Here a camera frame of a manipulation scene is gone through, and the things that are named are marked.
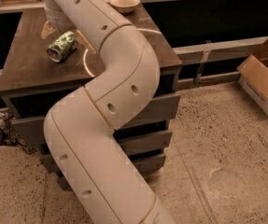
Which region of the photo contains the green soda can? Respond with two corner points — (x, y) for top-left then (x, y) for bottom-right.
(47, 31), (77, 63)

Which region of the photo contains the metal rail bracket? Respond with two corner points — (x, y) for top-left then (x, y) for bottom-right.
(194, 48), (211, 87)

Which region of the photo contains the top grey drawer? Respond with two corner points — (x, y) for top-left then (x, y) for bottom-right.
(11, 93), (179, 146)

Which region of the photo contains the white ceramic bowl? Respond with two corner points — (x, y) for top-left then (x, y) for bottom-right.
(110, 0), (140, 14)

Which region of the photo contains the clutter pile with wire basket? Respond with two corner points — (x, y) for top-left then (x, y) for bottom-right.
(0, 110), (38, 154)

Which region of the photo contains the cardboard box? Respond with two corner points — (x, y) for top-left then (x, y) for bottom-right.
(237, 39), (268, 116)

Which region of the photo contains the middle grey drawer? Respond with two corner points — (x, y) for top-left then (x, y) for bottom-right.
(39, 129), (174, 174)

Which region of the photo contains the grey drawer cabinet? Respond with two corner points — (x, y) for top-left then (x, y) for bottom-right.
(0, 3), (183, 192)

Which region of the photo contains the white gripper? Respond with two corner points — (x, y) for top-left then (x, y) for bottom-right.
(41, 0), (96, 54)

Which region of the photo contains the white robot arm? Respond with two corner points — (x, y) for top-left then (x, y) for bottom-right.
(44, 0), (176, 224)

